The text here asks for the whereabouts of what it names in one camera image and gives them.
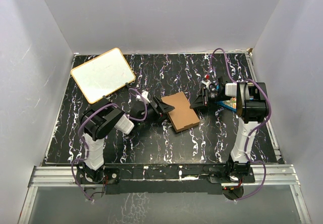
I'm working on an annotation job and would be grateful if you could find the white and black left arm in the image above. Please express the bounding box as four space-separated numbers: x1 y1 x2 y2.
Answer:
78 96 175 183

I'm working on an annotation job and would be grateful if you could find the brown cardboard paper box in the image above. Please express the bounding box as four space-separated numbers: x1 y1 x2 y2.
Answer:
161 92 200 133

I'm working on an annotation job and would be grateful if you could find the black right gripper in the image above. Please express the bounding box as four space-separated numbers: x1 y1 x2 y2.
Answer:
191 87 232 109

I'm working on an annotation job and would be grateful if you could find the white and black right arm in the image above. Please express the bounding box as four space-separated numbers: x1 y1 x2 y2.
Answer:
190 77 271 182

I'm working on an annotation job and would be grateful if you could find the white board with wooden frame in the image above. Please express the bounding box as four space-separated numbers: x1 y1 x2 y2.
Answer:
71 47 136 104

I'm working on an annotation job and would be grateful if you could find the small black marker clip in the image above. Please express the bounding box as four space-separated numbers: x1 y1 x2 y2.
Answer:
125 82 134 88

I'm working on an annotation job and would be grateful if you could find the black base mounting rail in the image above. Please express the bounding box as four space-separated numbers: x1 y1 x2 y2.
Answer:
76 161 255 195

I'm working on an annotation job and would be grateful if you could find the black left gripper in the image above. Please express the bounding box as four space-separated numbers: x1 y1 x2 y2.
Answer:
138 97 174 126

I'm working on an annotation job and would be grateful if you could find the blue treehouse book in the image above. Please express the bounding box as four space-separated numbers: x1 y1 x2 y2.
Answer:
217 97 237 112

